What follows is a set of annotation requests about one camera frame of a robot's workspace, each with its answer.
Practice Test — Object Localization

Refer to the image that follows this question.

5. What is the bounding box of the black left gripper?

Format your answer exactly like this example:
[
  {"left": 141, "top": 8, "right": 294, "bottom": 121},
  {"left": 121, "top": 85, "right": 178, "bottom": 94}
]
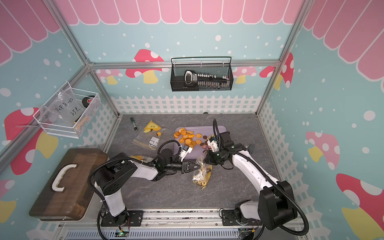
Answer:
[{"left": 164, "top": 158, "right": 200, "bottom": 174}]

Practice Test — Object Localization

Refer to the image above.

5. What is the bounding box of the ziploc bag of orange cookies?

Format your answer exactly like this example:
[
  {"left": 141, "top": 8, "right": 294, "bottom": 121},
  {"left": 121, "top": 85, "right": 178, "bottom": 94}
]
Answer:
[{"left": 133, "top": 121, "right": 165, "bottom": 150}]

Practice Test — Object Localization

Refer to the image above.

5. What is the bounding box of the ziploc bag of mixed cookies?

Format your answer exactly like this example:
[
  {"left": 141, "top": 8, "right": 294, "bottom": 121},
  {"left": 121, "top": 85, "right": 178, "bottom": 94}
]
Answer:
[{"left": 131, "top": 155, "right": 154, "bottom": 163}]

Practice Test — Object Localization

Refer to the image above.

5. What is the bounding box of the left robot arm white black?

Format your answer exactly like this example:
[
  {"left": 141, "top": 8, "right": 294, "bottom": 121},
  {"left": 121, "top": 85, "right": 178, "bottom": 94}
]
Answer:
[{"left": 88, "top": 140, "right": 201, "bottom": 221}]

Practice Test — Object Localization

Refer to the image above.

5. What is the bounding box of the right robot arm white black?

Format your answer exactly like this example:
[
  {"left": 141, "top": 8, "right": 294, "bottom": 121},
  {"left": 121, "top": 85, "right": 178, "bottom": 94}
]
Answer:
[{"left": 205, "top": 144, "right": 310, "bottom": 236}]

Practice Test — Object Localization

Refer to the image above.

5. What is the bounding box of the pile of mixed sandwich cookies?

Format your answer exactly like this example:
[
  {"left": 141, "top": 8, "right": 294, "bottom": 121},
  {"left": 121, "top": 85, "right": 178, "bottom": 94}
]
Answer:
[{"left": 200, "top": 135, "right": 214, "bottom": 153}]

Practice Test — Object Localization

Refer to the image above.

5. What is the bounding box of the pile of orange cookies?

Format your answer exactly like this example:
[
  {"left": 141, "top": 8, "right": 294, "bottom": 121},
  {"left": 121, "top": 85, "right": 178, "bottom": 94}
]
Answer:
[{"left": 174, "top": 128, "right": 203, "bottom": 151}]

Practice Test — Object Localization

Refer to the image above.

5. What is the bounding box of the lavender plastic tray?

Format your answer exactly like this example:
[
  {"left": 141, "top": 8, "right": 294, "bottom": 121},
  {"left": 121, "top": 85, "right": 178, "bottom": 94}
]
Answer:
[{"left": 174, "top": 126, "right": 214, "bottom": 160}]

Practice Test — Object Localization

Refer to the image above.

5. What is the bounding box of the socket set in basket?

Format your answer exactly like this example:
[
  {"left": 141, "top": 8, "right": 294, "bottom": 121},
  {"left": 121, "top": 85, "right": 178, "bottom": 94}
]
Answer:
[{"left": 171, "top": 70, "right": 233, "bottom": 92}]

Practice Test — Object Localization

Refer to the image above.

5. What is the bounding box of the black tape roll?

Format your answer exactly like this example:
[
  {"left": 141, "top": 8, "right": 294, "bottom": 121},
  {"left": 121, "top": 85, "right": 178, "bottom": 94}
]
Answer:
[{"left": 82, "top": 96, "right": 100, "bottom": 108}]

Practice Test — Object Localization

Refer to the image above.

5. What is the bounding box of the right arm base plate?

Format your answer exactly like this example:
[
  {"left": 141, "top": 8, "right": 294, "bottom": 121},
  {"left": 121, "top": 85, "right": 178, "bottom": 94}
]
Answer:
[{"left": 219, "top": 209, "right": 262, "bottom": 227}]

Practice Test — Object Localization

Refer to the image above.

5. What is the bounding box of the aluminium front rail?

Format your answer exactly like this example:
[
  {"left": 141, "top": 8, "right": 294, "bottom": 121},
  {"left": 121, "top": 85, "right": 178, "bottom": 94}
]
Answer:
[{"left": 54, "top": 208, "right": 312, "bottom": 240}]

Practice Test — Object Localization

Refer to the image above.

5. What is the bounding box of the green handled ratchet wrench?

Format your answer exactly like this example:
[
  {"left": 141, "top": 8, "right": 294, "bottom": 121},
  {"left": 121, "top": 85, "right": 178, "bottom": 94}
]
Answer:
[{"left": 130, "top": 117, "right": 138, "bottom": 131}]

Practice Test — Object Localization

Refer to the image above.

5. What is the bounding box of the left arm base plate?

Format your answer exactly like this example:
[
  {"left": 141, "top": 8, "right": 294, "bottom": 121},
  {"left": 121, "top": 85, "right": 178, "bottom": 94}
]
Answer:
[{"left": 101, "top": 211, "right": 144, "bottom": 227}]

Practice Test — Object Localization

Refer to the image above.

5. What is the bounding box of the black wire wall basket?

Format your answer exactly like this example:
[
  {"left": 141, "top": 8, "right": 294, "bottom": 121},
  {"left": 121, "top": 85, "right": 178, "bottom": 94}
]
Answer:
[{"left": 170, "top": 57, "right": 234, "bottom": 92}]

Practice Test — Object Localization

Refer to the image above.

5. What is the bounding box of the brown wooden case white handle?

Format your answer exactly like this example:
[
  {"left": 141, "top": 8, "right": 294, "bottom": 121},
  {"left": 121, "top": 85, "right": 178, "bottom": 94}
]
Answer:
[{"left": 29, "top": 148, "right": 108, "bottom": 221}]

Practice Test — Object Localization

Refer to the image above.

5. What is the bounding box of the white wire wall basket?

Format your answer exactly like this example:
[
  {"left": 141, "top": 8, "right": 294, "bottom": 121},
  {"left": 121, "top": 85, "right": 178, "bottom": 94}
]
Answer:
[{"left": 33, "top": 82, "right": 102, "bottom": 139}]

